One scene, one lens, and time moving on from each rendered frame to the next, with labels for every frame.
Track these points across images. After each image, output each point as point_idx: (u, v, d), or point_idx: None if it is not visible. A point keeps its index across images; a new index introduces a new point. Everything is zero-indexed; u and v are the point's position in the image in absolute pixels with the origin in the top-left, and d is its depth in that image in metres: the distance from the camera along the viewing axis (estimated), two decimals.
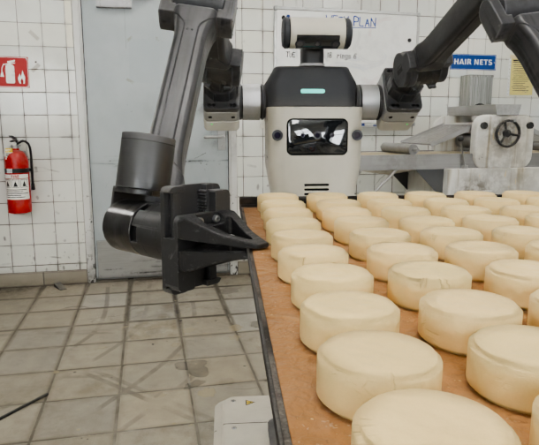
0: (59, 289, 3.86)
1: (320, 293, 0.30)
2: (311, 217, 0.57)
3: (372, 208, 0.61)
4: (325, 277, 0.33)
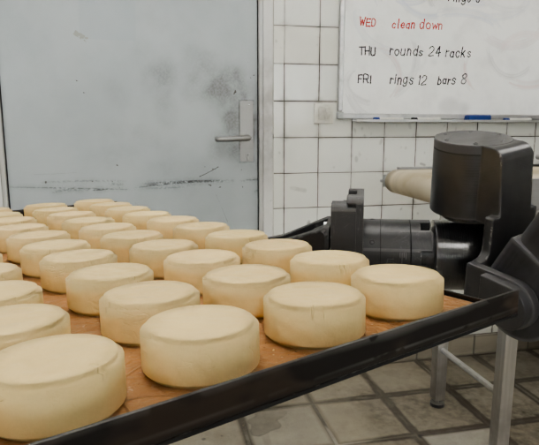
0: None
1: (143, 208, 0.62)
2: (252, 262, 0.38)
3: None
4: (148, 212, 0.59)
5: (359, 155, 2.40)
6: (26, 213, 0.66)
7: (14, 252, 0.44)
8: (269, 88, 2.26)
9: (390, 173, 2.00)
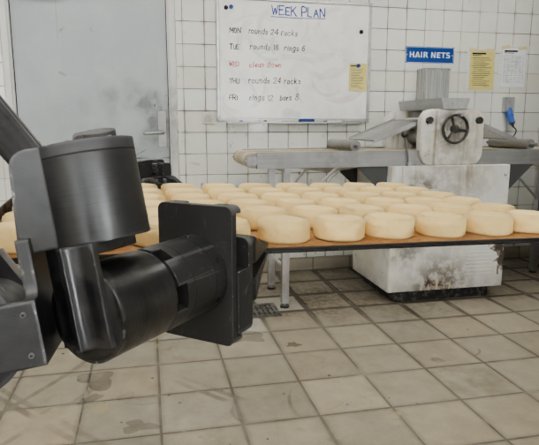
0: None
1: (433, 216, 0.56)
2: None
3: None
4: (402, 216, 0.56)
5: (231, 143, 3.98)
6: None
7: None
8: (174, 103, 3.84)
9: (235, 152, 3.58)
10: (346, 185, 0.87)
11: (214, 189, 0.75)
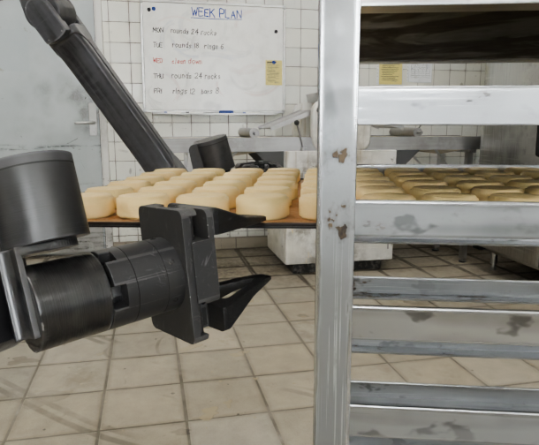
0: None
1: (501, 197, 0.49)
2: None
3: None
4: (464, 196, 0.50)
5: (157, 132, 4.39)
6: None
7: None
8: None
9: None
10: (465, 170, 0.79)
11: (309, 172, 0.76)
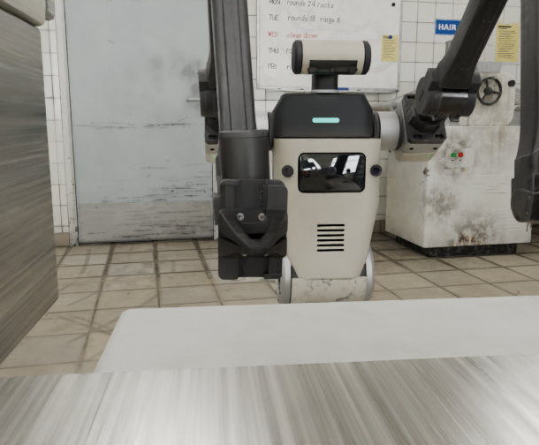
0: None
1: None
2: None
3: None
4: None
5: (270, 110, 4.16)
6: None
7: None
8: None
9: None
10: None
11: None
